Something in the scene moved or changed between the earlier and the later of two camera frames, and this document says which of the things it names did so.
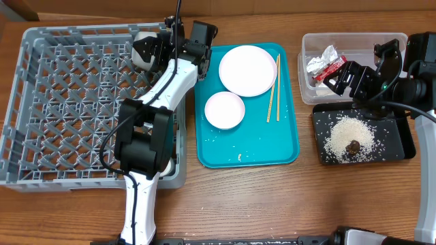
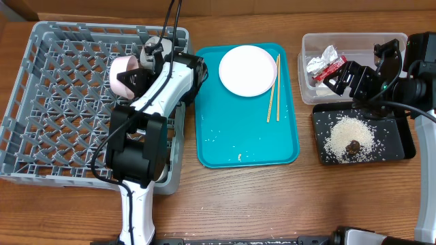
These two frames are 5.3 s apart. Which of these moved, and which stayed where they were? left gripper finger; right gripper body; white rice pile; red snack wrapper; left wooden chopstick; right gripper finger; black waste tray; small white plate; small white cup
Moved: small white cup; left gripper finger; small white plate
Stayed: right gripper body; black waste tray; right gripper finger; left wooden chopstick; red snack wrapper; white rice pile
